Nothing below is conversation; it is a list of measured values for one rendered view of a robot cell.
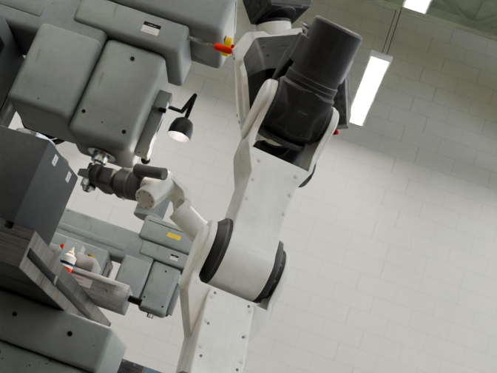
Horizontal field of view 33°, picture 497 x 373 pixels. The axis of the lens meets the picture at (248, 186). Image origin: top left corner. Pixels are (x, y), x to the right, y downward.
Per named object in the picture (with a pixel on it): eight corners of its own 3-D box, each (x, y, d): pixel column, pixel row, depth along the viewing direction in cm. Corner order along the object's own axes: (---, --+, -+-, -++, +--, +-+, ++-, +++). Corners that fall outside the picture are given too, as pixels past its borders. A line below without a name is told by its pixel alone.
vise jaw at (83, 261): (96, 281, 252) (101, 269, 253) (91, 271, 238) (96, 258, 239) (78, 274, 252) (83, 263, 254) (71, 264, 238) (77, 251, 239)
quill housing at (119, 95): (134, 174, 251) (171, 83, 261) (127, 150, 232) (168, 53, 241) (75, 154, 253) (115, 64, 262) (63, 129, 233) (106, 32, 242)
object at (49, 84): (80, 148, 255) (112, 75, 263) (66, 117, 232) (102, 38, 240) (23, 129, 257) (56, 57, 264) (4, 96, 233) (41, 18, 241)
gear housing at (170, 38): (182, 89, 262) (193, 62, 265) (178, 54, 239) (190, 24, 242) (83, 56, 265) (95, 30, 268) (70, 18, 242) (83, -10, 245)
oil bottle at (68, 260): (66, 287, 233) (80, 251, 236) (63, 284, 229) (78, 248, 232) (52, 283, 233) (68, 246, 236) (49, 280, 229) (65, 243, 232)
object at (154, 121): (148, 160, 244) (173, 98, 250) (146, 155, 240) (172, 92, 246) (135, 156, 244) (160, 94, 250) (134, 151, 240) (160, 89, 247)
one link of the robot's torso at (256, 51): (370, 163, 200) (342, 128, 234) (366, 21, 189) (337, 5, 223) (248, 175, 198) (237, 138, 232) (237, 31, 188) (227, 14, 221)
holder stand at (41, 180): (47, 252, 186) (81, 172, 192) (13, 222, 165) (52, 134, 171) (-1, 236, 188) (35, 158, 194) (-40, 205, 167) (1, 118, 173)
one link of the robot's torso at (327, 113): (343, 101, 176) (333, 91, 188) (287, 75, 174) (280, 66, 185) (316, 155, 179) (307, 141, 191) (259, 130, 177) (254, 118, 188)
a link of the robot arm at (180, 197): (155, 177, 235) (188, 212, 235) (137, 192, 229) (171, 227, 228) (166, 165, 231) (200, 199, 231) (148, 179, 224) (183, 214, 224)
